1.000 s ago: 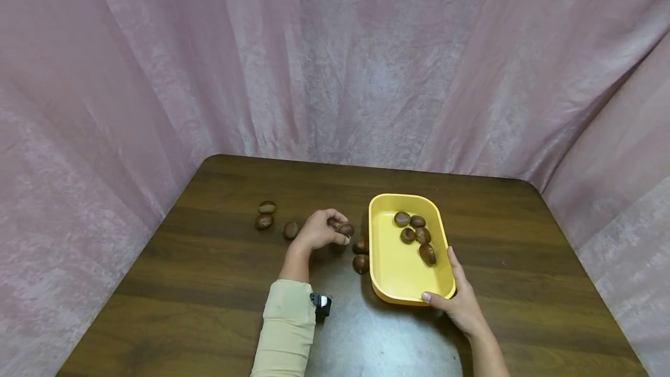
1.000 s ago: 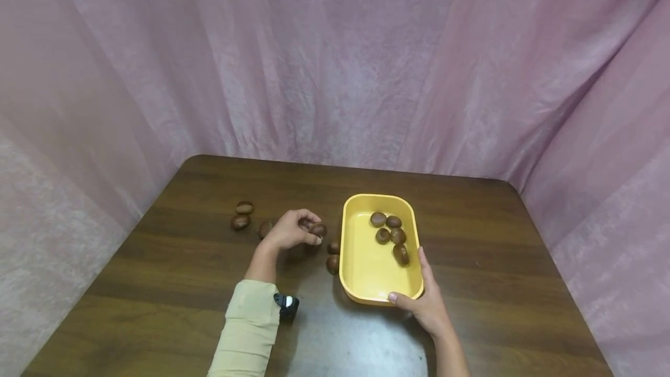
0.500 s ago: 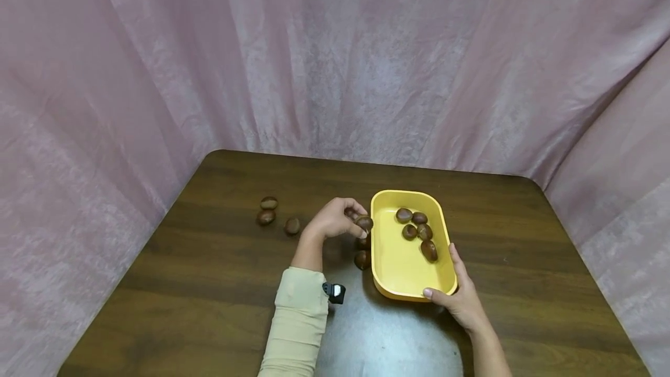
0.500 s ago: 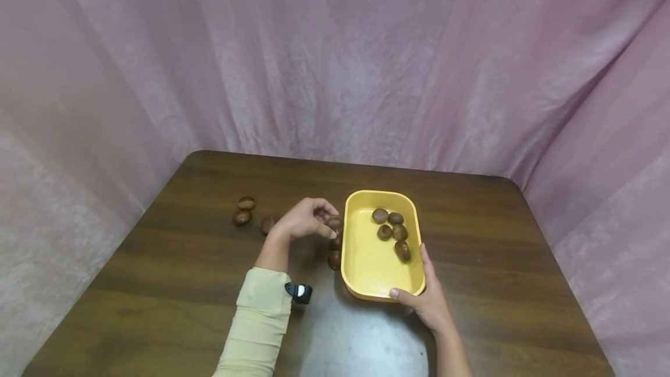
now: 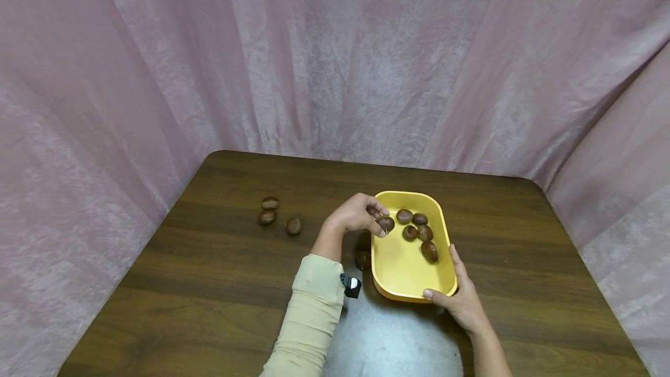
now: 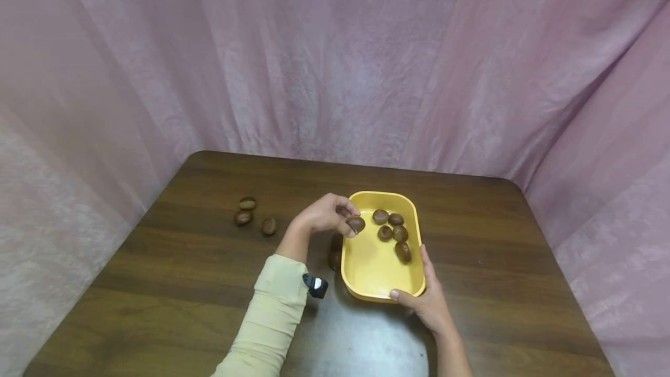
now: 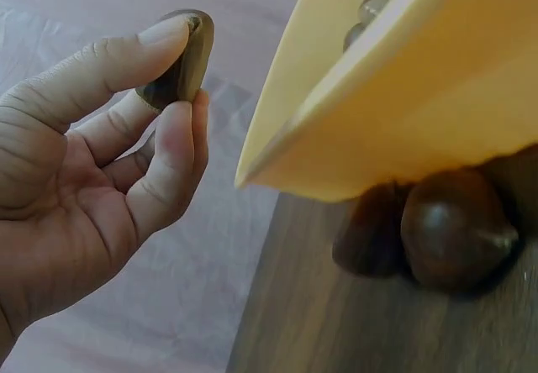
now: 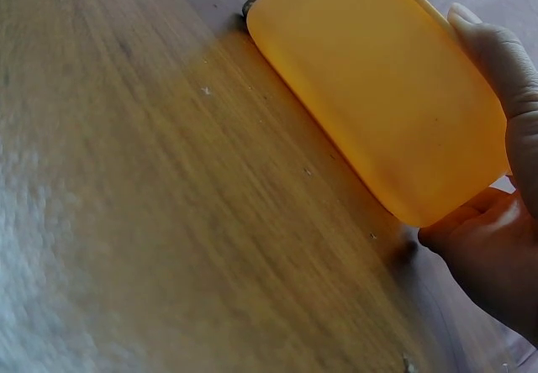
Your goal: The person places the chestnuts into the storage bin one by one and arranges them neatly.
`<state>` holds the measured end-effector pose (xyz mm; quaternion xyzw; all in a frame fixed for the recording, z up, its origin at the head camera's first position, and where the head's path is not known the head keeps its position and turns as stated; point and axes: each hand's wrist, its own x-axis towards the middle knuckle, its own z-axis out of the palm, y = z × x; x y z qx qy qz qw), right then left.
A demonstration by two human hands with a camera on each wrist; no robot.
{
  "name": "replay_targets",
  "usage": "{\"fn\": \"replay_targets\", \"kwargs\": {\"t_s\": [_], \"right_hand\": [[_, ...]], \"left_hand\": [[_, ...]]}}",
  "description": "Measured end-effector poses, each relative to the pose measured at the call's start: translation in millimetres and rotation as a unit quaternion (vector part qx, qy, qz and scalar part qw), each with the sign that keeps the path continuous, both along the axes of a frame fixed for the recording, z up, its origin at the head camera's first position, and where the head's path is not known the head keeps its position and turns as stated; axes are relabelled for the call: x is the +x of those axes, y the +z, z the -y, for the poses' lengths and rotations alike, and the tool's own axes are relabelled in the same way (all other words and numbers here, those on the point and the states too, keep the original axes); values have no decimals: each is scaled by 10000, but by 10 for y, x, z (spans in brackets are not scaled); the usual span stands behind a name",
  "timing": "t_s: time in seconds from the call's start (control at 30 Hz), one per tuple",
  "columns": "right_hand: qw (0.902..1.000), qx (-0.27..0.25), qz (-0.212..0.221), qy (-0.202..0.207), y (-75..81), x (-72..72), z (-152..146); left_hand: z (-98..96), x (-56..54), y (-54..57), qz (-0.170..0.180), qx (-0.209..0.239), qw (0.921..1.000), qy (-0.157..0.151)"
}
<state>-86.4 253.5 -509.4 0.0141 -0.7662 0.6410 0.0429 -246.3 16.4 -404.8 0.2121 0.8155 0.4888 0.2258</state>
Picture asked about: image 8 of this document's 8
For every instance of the person's right hand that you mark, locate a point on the person's right hand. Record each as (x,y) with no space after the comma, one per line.
(510,243)

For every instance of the person's right thumb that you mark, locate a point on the person's right thumb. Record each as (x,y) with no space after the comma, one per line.
(498,62)

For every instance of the person's right fingers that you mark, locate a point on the person's right fingers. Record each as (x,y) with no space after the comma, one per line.
(466,222)

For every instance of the orange plastic container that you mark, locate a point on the orange plastic container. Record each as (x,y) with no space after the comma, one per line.
(374,96)

